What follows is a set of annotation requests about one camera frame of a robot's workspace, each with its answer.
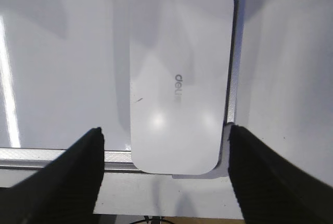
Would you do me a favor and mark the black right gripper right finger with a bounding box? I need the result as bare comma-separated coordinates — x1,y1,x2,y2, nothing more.
228,125,332,223

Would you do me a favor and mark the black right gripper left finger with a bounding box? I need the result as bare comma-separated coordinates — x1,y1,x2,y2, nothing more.
1,127,105,223

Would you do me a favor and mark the white whiteboard eraser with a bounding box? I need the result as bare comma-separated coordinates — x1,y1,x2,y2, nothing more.
129,0,234,175

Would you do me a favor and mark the aluminium framed whiteboard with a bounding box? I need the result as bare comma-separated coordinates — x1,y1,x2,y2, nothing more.
1,0,332,217

